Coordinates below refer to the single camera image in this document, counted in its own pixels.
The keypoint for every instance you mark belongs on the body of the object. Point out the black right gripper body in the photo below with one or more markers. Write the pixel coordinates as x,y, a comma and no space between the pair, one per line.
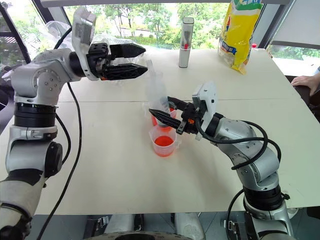
188,120

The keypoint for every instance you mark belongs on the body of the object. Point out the white cylindrical container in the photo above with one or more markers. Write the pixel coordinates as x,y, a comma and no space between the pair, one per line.
186,47

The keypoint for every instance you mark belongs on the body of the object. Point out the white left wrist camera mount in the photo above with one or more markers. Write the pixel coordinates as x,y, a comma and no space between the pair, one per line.
82,32

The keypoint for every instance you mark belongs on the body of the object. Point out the red bottle cap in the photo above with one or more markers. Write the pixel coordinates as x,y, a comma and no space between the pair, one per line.
254,46

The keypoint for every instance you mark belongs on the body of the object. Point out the clear crumpled plastic bag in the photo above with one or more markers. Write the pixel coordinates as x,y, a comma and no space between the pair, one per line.
57,30

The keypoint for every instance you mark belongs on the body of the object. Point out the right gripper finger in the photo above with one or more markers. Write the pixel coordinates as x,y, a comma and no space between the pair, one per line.
166,117
177,102

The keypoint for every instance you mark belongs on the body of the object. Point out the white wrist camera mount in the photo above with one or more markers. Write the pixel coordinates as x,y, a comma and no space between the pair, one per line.
82,32
208,100

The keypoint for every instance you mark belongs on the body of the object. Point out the yellow plastic bag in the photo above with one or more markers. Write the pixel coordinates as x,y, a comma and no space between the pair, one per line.
237,35

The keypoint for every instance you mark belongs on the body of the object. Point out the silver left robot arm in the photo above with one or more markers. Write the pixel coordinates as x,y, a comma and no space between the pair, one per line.
37,80

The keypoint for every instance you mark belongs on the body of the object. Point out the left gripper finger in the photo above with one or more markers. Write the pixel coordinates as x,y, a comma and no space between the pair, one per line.
125,71
127,50

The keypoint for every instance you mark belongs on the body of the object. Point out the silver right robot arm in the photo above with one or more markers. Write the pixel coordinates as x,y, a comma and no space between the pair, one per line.
250,150

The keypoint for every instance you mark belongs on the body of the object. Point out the clear measuring cup red liquid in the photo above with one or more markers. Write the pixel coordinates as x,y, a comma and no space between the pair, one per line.
163,147
173,114

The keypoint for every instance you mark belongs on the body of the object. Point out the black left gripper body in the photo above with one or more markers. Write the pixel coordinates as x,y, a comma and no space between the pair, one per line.
98,56

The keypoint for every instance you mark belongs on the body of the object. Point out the black slanted stand bar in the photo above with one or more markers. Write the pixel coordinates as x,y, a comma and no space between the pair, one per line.
15,32

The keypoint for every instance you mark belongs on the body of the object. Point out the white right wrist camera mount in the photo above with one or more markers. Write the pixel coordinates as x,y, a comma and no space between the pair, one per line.
208,100

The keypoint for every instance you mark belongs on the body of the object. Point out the bystander bare hand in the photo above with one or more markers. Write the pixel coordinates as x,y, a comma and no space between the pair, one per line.
306,82

